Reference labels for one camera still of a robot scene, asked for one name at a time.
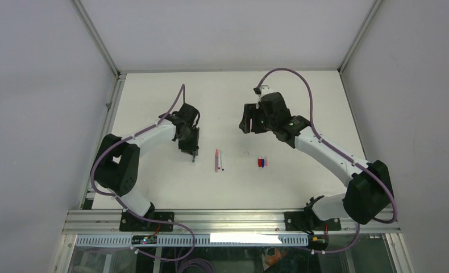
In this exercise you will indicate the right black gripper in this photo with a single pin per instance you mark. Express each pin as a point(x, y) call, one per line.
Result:
point(251, 111)

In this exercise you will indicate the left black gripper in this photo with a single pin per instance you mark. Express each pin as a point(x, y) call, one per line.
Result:
point(192, 148)

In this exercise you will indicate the pink pen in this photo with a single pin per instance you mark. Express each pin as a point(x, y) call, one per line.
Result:
point(216, 163)

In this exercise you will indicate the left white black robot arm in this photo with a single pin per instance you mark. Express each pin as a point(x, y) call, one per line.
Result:
point(116, 165)

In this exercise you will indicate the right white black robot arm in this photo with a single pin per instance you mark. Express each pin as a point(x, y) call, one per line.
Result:
point(368, 186)

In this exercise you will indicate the blue tipped white pen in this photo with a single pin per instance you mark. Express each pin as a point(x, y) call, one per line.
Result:
point(223, 168)

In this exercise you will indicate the orange object below table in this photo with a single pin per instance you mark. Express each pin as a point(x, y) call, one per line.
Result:
point(273, 255)

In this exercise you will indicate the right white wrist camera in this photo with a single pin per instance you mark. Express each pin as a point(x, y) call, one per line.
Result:
point(262, 90)

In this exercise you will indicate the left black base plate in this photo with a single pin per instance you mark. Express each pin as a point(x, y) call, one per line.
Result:
point(130, 223)

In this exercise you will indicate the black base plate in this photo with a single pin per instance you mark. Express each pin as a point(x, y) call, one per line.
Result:
point(130, 223)
point(307, 222)

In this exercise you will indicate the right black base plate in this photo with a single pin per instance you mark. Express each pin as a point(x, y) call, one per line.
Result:
point(307, 222)

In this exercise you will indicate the white slotted cable duct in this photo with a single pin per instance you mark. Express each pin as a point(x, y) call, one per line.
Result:
point(186, 240)

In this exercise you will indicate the aluminium front rail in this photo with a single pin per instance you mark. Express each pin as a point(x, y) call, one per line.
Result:
point(265, 221)

